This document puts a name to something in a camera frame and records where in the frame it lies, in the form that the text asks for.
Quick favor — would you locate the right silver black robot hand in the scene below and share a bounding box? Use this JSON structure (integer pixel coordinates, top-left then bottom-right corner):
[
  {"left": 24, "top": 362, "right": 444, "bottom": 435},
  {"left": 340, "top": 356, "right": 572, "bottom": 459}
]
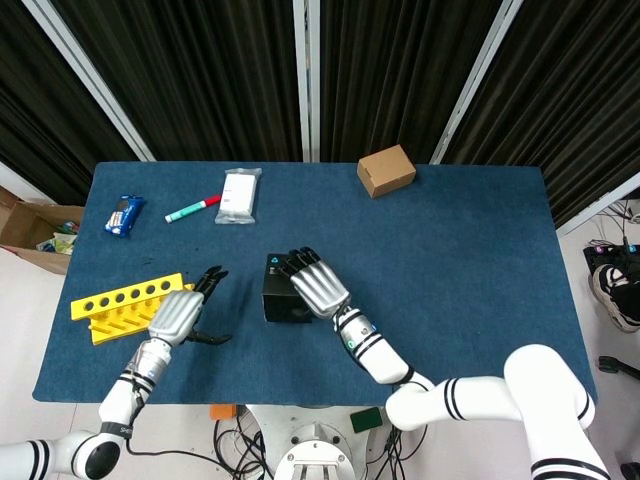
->
[{"left": 276, "top": 245, "right": 351, "bottom": 321}]

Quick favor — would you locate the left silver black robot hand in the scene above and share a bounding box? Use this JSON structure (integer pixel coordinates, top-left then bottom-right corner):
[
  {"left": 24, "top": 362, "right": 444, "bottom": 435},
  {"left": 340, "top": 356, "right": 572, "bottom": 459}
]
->
[{"left": 148, "top": 264, "right": 234, "bottom": 347}]

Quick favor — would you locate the black paper box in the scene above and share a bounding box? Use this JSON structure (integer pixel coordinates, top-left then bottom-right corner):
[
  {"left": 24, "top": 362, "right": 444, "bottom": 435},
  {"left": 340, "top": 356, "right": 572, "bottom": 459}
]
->
[{"left": 261, "top": 252, "right": 316, "bottom": 325}]

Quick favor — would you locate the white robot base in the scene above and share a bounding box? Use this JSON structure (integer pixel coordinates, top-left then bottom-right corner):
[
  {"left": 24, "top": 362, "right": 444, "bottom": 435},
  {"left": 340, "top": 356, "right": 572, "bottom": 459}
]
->
[{"left": 247, "top": 403, "right": 386, "bottom": 480}]

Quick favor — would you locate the brown cardboard box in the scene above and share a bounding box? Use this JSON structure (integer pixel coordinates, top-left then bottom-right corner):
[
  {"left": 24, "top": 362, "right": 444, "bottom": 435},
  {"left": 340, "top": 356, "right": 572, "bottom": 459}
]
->
[{"left": 356, "top": 144, "right": 417, "bottom": 199}]

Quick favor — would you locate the yellow tube rack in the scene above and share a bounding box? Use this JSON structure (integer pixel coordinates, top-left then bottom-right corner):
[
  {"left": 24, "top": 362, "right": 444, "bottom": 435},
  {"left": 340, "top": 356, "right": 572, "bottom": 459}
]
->
[{"left": 70, "top": 272, "right": 197, "bottom": 347}]

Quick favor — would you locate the green red marker pen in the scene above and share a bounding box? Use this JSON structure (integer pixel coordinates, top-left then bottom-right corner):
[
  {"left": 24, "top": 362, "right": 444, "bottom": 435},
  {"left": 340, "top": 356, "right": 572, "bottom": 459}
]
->
[{"left": 164, "top": 193, "right": 223, "bottom": 224}]

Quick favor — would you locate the blue cookie packet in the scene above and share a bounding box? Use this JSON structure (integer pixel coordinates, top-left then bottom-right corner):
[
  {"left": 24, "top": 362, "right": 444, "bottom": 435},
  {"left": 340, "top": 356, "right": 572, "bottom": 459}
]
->
[{"left": 103, "top": 194, "right": 146, "bottom": 239}]

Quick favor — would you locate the white tissue packet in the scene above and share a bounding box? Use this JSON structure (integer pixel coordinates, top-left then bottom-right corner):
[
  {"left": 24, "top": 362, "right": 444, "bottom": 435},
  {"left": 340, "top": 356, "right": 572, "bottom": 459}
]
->
[{"left": 214, "top": 167, "right": 263, "bottom": 226}]

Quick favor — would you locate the blue table mat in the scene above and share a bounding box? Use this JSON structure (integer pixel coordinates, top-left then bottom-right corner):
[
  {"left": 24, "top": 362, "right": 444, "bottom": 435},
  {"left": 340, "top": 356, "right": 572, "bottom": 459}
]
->
[{"left": 32, "top": 160, "right": 596, "bottom": 406}]

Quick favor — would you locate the open cardboard carton with clutter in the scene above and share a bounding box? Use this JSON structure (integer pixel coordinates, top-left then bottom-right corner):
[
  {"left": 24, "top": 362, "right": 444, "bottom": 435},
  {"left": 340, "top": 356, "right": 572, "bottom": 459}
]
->
[{"left": 0, "top": 185, "right": 85, "bottom": 276}]

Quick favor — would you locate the black pleated curtain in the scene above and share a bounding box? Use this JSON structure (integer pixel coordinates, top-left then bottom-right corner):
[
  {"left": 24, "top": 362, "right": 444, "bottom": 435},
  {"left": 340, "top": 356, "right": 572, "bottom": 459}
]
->
[
  {"left": 49, "top": 0, "right": 304, "bottom": 162},
  {"left": 442, "top": 0, "right": 640, "bottom": 229},
  {"left": 319, "top": 0, "right": 516, "bottom": 164},
  {"left": 0, "top": 0, "right": 139, "bottom": 206}
]

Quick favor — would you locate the black device with coloured lights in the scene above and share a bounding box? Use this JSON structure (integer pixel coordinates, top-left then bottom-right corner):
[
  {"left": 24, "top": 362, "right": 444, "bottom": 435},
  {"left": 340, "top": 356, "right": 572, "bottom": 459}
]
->
[{"left": 582, "top": 240, "right": 640, "bottom": 276}]

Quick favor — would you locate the black white sneaker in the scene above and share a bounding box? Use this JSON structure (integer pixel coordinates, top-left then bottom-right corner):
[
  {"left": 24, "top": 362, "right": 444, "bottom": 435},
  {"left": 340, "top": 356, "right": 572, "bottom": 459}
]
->
[{"left": 589, "top": 263, "right": 640, "bottom": 334}]

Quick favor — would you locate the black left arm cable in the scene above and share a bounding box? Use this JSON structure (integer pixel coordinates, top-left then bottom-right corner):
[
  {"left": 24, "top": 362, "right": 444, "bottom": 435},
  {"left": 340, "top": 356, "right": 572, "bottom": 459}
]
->
[{"left": 122, "top": 369, "right": 241, "bottom": 474}]

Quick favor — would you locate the black floor cable bundle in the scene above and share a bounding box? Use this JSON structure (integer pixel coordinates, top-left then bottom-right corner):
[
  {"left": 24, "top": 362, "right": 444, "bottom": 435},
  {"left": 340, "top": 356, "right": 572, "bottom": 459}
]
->
[
  {"left": 212, "top": 414, "right": 275, "bottom": 480},
  {"left": 374, "top": 424, "right": 429, "bottom": 480}
]

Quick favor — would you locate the white frame post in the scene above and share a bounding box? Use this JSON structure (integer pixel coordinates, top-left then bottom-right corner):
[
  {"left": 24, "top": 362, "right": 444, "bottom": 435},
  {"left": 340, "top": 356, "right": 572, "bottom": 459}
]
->
[
  {"left": 292, "top": 0, "right": 322, "bottom": 164},
  {"left": 22, "top": 0, "right": 156, "bottom": 162},
  {"left": 429, "top": 0, "right": 536, "bottom": 165},
  {"left": 0, "top": 160, "right": 56, "bottom": 205},
  {"left": 555, "top": 171, "right": 640, "bottom": 237}
]

